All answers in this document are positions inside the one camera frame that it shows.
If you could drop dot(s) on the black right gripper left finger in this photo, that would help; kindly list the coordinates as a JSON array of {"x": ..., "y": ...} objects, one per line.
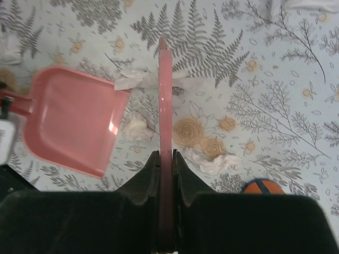
[{"x": 120, "y": 221}]

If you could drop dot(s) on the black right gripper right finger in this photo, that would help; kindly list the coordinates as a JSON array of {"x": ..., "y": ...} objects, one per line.
[{"x": 213, "y": 222}]

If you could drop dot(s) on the pink dustpan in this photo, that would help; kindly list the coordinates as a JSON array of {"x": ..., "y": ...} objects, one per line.
[{"x": 71, "y": 118}]

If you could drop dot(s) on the pink hand brush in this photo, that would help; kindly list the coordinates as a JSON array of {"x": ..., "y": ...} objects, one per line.
[{"x": 166, "y": 225}]

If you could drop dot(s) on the white paper scrap near bottle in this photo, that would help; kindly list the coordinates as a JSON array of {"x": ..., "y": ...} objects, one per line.
[{"x": 213, "y": 166}]

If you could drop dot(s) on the orange bottle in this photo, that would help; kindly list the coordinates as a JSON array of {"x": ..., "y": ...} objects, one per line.
[{"x": 262, "y": 186}]

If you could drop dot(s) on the small white paper scrap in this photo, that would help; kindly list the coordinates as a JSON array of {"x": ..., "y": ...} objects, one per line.
[{"x": 135, "y": 128}]

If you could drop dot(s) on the white paper scrap under gripper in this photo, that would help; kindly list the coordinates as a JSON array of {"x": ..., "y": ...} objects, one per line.
[{"x": 137, "y": 78}]

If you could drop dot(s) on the floral table mat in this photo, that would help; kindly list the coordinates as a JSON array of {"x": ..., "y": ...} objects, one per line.
[{"x": 272, "y": 98}]

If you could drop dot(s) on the white paper scrap by bin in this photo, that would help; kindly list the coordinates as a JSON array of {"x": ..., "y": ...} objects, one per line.
[{"x": 10, "y": 49}]

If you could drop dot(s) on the crumpled white paper scrap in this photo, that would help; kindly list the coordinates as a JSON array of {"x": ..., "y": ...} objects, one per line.
[{"x": 330, "y": 6}]

